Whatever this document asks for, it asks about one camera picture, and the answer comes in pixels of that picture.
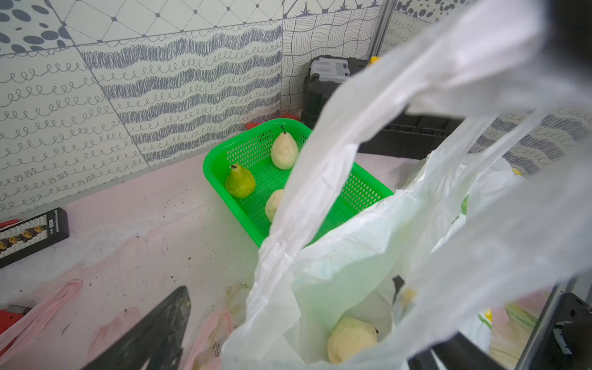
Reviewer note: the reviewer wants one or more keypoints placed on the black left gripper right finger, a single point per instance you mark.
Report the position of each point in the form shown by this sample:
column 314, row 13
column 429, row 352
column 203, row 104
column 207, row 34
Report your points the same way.
column 456, row 353

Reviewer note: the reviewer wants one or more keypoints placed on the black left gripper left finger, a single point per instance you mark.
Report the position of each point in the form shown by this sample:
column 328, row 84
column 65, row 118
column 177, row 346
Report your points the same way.
column 155, row 342

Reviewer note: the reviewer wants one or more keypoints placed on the black smartphone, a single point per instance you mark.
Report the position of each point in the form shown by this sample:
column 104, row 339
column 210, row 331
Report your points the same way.
column 35, row 234

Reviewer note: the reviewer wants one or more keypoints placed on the pale beige pear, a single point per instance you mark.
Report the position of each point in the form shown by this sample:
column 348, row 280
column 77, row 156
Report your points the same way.
column 273, row 204

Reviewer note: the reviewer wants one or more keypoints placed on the yellow-green small pear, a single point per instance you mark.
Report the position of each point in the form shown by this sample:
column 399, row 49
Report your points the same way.
column 240, row 182

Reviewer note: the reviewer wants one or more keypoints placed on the green plastic basket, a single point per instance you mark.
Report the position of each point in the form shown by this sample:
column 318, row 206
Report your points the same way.
column 252, row 150

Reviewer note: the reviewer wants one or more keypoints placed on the pink plastic bag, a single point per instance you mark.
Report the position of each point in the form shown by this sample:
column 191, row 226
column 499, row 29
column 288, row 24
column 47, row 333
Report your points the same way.
column 98, row 314

